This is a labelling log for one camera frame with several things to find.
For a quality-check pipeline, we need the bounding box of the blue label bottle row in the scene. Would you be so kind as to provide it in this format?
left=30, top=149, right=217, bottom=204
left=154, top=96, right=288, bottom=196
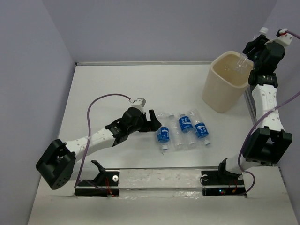
left=189, top=109, right=210, bottom=146
left=157, top=112, right=171, bottom=153
left=178, top=113, right=197, bottom=150

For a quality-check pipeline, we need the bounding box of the clear unlabelled bottle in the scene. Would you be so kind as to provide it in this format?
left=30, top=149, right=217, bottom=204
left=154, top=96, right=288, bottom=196
left=231, top=27, right=269, bottom=74
left=168, top=113, right=184, bottom=150

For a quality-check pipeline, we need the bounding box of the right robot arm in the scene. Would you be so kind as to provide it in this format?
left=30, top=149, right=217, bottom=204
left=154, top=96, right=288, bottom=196
left=216, top=30, right=293, bottom=184

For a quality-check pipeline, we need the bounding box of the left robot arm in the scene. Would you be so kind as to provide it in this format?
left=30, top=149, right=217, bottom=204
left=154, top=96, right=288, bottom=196
left=36, top=107, right=161, bottom=190

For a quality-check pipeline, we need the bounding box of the beige plastic bin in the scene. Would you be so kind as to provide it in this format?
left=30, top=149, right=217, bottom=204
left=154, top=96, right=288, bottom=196
left=202, top=51, right=253, bottom=113

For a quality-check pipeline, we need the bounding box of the clear unlabelled bottle in row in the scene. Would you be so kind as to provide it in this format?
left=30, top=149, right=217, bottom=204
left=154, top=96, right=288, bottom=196
left=168, top=113, right=184, bottom=150

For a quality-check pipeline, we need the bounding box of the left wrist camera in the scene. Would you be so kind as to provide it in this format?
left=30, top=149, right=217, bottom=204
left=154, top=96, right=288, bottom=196
left=129, top=97, right=146, bottom=113

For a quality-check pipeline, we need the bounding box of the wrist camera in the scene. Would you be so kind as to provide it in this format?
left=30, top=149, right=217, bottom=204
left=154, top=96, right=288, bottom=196
left=265, top=29, right=293, bottom=47
left=129, top=97, right=146, bottom=113

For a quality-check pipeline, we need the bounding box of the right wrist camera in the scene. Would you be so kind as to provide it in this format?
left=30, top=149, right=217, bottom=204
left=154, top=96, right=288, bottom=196
left=265, top=29, right=293, bottom=47

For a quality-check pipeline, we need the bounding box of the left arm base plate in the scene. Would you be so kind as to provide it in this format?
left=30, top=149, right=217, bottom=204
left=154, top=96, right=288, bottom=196
left=75, top=160, right=120, bottom=197

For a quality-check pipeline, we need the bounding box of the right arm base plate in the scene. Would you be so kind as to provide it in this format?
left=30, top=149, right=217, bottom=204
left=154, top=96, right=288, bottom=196
left=200, top=170, right=247, bottom=197

